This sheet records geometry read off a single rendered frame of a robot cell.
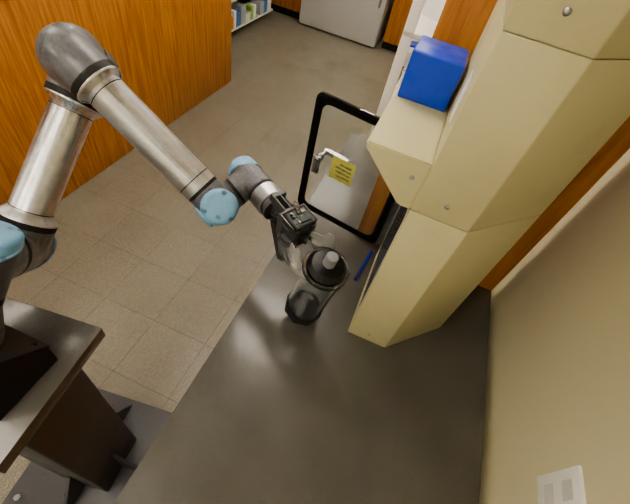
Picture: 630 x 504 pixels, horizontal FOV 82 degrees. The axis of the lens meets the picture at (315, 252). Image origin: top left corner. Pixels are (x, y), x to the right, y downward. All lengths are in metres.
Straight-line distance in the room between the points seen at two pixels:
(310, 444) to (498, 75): 0.79
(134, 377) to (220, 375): 1.10
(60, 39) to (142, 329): 1.54
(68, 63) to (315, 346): 0.80
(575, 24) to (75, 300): 2.24
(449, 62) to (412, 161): 0.22
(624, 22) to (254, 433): 0.91
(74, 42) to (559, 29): 0.75
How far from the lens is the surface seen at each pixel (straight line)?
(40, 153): 0.97
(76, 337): 1.07
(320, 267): 0.78
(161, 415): 1.92
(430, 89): 0.80
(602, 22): 0.57
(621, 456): 0.79
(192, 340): 2.05
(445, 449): 1.03
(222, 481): 0.90
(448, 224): 0.70
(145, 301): 2.21
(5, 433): 1.03
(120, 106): 0.81
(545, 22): 0.56
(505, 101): 0.59
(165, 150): 0.78
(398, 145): 0.65
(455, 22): 0.94
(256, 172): 0.91
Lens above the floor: 1.83
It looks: 49 degrees down
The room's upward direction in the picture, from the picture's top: 15 degrees clockwise
